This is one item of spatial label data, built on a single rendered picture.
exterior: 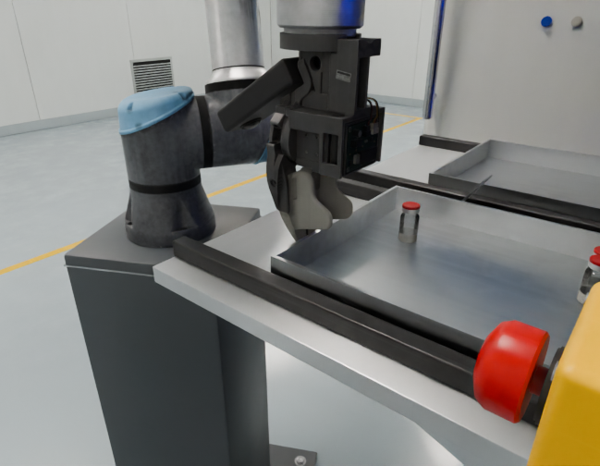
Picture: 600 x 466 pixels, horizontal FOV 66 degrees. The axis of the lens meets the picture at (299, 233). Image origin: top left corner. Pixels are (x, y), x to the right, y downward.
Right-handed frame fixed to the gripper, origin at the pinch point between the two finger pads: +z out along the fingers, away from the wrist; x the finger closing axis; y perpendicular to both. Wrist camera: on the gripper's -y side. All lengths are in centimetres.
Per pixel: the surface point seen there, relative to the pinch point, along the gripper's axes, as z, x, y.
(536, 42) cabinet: -15, 89, -1
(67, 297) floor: 93, 36, -157
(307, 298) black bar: 1.4, -7.7, 7.1
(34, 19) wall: -10, 196, -492
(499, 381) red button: -8.9, -19.9, 25.7
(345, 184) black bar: 1.8, 20.3, -7.5
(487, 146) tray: 1, 53, 3
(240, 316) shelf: 4.0, -11.0, 1.8
